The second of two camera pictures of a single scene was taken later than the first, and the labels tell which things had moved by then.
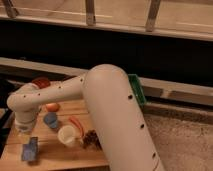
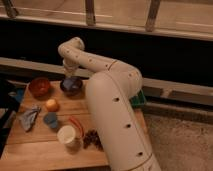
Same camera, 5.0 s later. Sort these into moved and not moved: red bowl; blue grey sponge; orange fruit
Moved: blue grey sponge
Not moved: red bowl; orange fruit
